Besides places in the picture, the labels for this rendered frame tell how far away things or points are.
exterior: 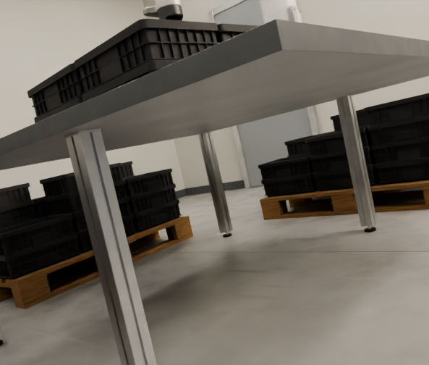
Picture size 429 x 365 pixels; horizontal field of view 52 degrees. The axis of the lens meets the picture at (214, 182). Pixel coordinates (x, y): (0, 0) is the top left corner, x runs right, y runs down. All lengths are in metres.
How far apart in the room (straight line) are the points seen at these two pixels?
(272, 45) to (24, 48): 4.59
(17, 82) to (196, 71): 4.31
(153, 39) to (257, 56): 0.68
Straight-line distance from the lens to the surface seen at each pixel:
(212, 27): 1.41
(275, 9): 1.19
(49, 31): 5.31
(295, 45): 0.61
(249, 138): 5.11
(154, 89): 0.74
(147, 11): 1.44
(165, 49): 1.27
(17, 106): 4.86
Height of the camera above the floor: 0.56
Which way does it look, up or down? 4 degrees down
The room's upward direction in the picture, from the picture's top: 12 degrees counter-clockwise
